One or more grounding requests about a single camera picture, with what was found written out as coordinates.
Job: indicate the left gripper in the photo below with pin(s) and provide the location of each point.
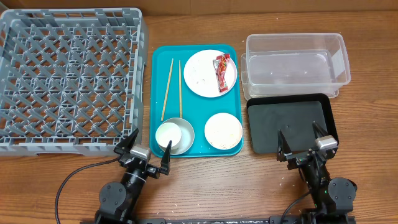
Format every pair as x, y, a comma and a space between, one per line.
155, 170

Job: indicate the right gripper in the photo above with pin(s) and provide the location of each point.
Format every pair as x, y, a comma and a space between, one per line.
305, 155

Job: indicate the white cup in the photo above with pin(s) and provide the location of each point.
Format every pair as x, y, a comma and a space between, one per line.
167, 132

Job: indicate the grey shallow bowl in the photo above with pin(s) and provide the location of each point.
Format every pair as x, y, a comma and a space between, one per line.
188, 136

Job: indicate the white rice bowl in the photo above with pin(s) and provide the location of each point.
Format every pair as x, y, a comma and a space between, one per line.
223, 131

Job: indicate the wooden chopstick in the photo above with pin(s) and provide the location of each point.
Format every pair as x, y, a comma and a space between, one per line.
167, 90
180, 87

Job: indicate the red snack wrapper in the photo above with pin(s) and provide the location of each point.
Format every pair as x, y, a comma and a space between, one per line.
220, 64

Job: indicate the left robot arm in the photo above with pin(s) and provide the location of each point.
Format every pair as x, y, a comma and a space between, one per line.
118, 199

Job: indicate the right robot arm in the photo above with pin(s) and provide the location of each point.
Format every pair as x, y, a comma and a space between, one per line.
333, 198

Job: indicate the clear plastic waste bin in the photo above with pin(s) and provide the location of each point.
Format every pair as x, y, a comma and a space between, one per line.
294, 64

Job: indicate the grey plastic dishwasher rack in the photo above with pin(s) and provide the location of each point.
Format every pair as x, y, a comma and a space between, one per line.
71, 79

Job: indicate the black plastic tray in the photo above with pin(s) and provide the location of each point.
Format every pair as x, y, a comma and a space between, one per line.
293, 115

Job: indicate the teal plastic serving tray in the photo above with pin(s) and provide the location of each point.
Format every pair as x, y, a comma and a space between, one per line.
195, 109

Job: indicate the large white plate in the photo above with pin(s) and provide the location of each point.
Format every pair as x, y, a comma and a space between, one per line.
200, 74

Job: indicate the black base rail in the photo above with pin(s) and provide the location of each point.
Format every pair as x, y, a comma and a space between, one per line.
270, 220

